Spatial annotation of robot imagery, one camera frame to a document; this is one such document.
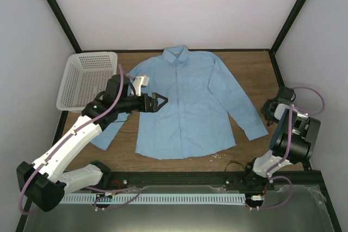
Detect black left rear frame post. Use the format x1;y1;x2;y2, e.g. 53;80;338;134
46;0;82;53

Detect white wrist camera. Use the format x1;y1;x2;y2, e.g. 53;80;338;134
131;75;150;96
274;103;289;120

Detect grey metal front panel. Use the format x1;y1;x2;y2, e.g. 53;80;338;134
24;185;335;231

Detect white perforated plastic basket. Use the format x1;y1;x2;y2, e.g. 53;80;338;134
56;52;117;112

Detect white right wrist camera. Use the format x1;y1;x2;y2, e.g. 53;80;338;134
274;103;289;120

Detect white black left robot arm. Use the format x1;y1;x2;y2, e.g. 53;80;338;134
16;74;168;212

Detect light blue slotted cable duct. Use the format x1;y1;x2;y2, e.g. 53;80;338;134
60;193;246;205

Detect black frame post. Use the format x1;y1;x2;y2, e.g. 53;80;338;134
271;0;324;53
46;0;82;53

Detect black right rear frame post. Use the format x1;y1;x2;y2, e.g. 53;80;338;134
271;0;324;53

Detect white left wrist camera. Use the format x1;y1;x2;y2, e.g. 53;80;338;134
131;75;150;96

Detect black front mounting rail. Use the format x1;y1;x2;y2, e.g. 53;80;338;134
35;170;323;192

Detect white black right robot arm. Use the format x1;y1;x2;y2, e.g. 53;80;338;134
241;87;321;190

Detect light blue button shirt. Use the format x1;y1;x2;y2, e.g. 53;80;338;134
89;46;269;161

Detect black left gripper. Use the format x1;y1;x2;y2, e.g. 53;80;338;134
117;93;168;114

